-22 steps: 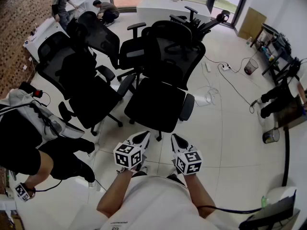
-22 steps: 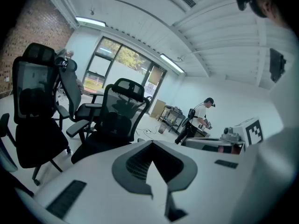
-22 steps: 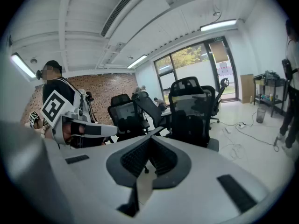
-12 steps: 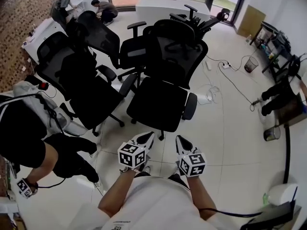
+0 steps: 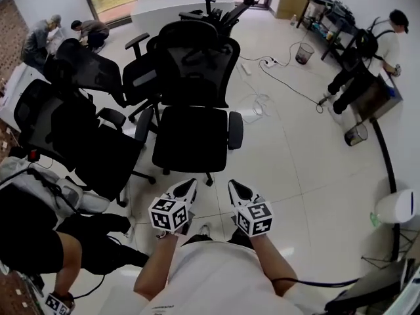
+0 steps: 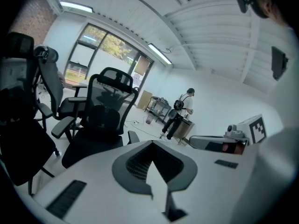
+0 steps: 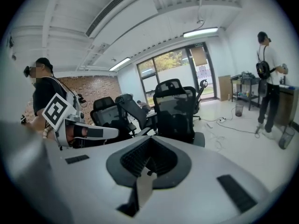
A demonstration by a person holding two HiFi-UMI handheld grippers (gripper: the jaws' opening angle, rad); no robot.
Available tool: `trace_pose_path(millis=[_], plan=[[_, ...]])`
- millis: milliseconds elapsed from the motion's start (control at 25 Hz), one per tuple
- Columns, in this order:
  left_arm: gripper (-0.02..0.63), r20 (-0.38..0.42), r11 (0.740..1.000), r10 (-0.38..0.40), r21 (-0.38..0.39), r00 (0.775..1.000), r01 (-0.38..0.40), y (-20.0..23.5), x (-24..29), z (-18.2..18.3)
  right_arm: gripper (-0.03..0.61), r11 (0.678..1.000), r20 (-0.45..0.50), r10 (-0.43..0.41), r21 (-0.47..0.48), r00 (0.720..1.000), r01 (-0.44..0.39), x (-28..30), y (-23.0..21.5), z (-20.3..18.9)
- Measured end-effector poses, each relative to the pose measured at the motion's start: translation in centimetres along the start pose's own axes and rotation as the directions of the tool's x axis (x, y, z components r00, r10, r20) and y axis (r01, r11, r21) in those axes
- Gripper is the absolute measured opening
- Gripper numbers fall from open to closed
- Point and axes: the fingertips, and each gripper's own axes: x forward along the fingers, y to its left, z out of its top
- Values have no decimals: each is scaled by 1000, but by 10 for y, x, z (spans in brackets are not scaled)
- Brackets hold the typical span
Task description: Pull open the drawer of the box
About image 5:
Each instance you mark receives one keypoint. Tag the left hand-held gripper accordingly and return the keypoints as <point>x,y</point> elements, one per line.
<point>170,213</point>

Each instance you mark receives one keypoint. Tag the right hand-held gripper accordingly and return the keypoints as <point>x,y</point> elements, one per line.
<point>254,217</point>

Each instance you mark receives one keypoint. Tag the person's left forearm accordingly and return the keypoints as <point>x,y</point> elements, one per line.
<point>154,271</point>

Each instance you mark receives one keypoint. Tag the person's right forearm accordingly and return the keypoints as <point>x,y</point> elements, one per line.
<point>274,261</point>

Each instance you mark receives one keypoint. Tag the person's black trousers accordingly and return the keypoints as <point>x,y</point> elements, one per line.
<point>239,236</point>

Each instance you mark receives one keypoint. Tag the person's white shoe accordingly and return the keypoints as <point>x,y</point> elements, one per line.
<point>204,230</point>

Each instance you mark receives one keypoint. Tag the person's white shirt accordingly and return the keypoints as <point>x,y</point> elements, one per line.
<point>216,281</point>

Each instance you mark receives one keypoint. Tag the black mesh office chair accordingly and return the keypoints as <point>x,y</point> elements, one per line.
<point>88,67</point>
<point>193,77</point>
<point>226,15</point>
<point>141,77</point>
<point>82,143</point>

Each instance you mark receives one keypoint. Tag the green bottle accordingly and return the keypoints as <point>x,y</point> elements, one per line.
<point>375,220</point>

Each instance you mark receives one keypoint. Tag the black mesh waste bin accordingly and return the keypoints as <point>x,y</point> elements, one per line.
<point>304,54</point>
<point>356,134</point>

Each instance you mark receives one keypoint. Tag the black monitor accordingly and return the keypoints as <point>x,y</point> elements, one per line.
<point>370,290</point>

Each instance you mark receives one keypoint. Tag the white cylindrical appliance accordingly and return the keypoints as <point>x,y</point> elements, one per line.
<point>395,207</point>

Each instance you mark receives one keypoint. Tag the black curved pipe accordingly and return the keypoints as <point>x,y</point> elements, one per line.
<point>388,162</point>

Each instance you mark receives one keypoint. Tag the white power strip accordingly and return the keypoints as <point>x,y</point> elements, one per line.
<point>271,62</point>

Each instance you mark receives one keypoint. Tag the dark brown cabinet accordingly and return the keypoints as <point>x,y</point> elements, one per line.
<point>377,98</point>

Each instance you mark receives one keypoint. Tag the clear plastic bottle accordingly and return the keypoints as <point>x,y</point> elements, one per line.
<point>293,20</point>

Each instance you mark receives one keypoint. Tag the long white counter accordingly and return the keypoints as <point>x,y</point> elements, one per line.
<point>157,10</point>

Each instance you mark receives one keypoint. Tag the black metal shelf rack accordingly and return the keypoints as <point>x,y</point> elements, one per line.
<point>331,21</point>

